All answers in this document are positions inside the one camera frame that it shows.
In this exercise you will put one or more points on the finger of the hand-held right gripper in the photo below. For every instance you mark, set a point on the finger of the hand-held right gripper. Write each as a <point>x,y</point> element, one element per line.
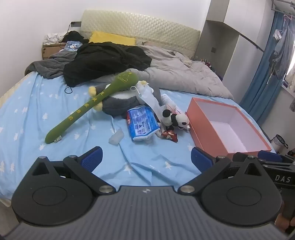
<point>269,155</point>
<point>239,157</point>

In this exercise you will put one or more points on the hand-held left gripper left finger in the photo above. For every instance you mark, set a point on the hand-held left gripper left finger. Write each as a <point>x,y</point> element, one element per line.
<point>92,158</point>

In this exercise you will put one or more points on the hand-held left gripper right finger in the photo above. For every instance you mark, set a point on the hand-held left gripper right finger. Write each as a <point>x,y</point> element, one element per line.
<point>201,159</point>

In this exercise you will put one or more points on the pink cardboard box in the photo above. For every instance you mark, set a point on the pink cardboard box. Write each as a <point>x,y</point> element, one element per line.
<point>200,129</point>

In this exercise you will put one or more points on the white tissue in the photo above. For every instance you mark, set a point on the white tissue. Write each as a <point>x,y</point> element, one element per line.
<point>116,138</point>

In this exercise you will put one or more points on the red snack packet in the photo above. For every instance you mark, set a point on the red snack packet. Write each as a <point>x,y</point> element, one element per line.
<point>169,135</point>

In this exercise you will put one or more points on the panda plush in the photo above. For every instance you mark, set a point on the panda plush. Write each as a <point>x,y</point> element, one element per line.
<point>182,120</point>

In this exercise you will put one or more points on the blue tissue pack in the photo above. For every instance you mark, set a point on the blue tissue pack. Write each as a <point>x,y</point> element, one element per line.
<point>141,122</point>

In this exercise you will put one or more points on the pale blue face mask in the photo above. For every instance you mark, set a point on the pale blue face mask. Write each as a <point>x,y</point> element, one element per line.
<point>149,99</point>

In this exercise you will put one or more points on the person's right hand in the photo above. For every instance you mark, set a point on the person's right hand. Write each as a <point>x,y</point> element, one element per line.
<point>288,223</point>

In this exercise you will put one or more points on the small white waste bin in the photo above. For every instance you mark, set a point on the small white waste bin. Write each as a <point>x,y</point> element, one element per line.
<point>277,142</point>

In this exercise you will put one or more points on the green plush stick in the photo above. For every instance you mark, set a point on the green plush stick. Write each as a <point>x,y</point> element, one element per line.
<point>76,115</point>

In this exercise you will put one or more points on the grey penguin plush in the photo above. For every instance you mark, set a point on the grey penguin plush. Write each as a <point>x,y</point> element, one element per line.
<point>119,103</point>

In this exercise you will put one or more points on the blue curtain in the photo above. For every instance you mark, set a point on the blue curtain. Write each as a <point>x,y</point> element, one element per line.
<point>260,87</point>

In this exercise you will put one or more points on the grey duvet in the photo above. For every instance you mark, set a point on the grey duvet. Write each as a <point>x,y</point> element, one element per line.
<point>184,76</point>

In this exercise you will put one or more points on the row of small bottles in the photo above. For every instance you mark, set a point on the row of small bottles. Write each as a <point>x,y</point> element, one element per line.
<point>206,62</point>

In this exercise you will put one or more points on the white wardrobe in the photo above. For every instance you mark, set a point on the white wardrobe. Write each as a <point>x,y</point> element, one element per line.
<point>249,60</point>

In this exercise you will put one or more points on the black clothing heap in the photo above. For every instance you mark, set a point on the black clothing heap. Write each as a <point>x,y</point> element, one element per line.
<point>101,60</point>

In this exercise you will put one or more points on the hanging grey clothes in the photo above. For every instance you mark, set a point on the hanging grey clothes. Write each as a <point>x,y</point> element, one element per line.
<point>282,57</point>

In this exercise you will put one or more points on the dark grey blanket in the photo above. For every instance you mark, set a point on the dark grey blanket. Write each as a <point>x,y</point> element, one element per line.
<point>50,64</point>

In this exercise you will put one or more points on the blue cartoon packet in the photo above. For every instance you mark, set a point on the blue cartoon packet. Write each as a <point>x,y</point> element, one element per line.
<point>72,45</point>

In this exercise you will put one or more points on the brown cardboard box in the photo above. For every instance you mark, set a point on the brown cardboard box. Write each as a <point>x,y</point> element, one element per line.
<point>49,52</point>

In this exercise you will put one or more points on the yellow pillow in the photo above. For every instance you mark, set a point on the yellow pillow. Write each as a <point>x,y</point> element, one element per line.
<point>110,38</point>

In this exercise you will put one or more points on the dark cloth bundle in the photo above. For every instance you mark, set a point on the dark cloth bundle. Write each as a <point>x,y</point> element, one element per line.
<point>73,37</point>

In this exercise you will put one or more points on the white crumpled cloth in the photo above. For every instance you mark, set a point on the white crumpled cloth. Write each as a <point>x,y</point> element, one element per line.
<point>53,38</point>

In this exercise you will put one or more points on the cream quilted headboard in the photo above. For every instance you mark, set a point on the cream quilted headboard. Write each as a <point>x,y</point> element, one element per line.
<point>143,25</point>

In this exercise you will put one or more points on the black wall socket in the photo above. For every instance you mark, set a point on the black wall socket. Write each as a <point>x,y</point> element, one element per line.
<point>76,23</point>

